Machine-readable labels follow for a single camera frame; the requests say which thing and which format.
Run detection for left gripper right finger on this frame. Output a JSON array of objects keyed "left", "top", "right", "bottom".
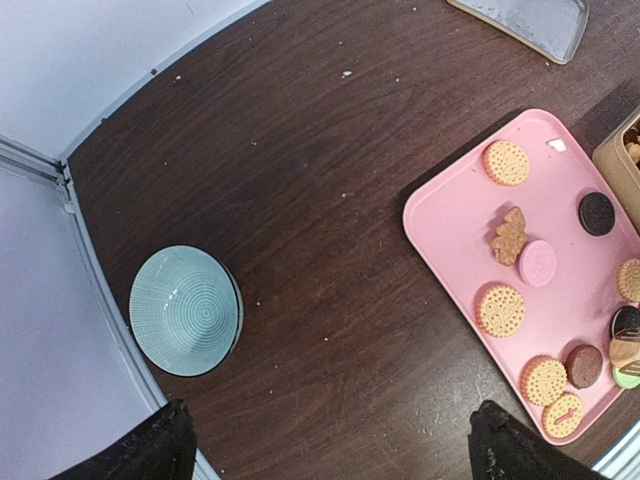
[{"left": 468, "top": 400, "right": 600, "bottom": 480}]

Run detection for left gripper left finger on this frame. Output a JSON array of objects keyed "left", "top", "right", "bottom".
[{"left": 55, "top": 399, "right": 197, "bottom": 480}]

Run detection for small round tan cookie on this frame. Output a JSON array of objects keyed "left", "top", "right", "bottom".
[{"left": 609, "top": 338, "right": 639, "bottom": 368}]

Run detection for metal serving tongs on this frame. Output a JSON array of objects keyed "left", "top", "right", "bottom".
[{"left": 609, "top": 327, "right": 639, "bottom": 377}]

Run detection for yellow cookie with pink sword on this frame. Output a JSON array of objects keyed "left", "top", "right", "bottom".
[{"left": 542, "top": 393, "right": 584, "bottom": 439}]

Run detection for yellow dotted cookie left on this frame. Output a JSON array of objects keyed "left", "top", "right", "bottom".
[{"left": 520, "top": 356, "right": 568, "bottom": 407}]

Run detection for yellow dotted cookie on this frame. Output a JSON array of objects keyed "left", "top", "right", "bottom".
[
  {"left": 616, "top": 258, "right": 640, "bottom": 302},
  {"left": 520, "top": 356, "right": 568, "bottom": 407}
]

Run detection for brown chocolate cookie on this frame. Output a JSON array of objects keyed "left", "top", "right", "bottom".
[{"left": 565, "top": 344, "right": 603, "bottom": 389}]

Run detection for yellow cookie under chip cookie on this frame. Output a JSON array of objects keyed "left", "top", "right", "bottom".
[{"left": 476, "top": 284, "right": 526, "bottom": 338}]

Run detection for pale blue ceramic bowl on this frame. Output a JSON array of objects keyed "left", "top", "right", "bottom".
[{"left": 129, "top": 245, "right": 244, "bottom": 377}]

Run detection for green sandwich cookie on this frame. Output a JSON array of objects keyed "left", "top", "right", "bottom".
[{"left": 612, "top": 367, "right": 640, "bottom": 390}]

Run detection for black sandwich cookie lower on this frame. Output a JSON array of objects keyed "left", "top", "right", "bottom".
[{"left": 610, "top": 305, "right": 640, "bottom": 338}]

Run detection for black sandwich cookie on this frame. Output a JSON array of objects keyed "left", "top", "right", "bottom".
[
  {"left": 610, "top": 305, "right": 640, "bottom": 338},
  {"left": 578, "top": 192, "right": 616, "bottom": 237}
]

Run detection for pink sandwich cookie upper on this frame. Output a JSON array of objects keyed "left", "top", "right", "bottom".
[{"left": 518, "top": 240, "right": 557, "bottom": 287}]

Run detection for pink plastic tray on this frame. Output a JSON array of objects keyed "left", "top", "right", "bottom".
[{"left": 402, "top": 109, "right": 640, "bottom": 446}]

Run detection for gingerbread brown leaf cookie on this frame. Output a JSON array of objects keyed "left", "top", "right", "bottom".
[{"left": 490, "top": 206, "right": 528, "bottom": 266}]

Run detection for yellow dotted cookie middle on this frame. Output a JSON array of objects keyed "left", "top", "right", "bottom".
[{"left": 616, "top": 258, "right": 640, "bottom": 302}]

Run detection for black sandwich cookie upper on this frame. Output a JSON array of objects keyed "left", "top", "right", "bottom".
[{"left": 578, "top": 192, "right": 616, "bottom": 237}]

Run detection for lone yellow sandwich cookie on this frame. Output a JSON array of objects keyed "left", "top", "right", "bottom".
[{"left": 483, "top": 140, "right": 530, "bottom": 187}]

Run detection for gold cookie tin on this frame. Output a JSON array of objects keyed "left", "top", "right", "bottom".
[{"left": 593, "top": 107, "right": 639, "bottom": 231}]

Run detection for silver tin lid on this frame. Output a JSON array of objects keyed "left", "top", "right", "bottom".
[{"left": 449, "top": 0, "right": 589, "bottom": 65}]

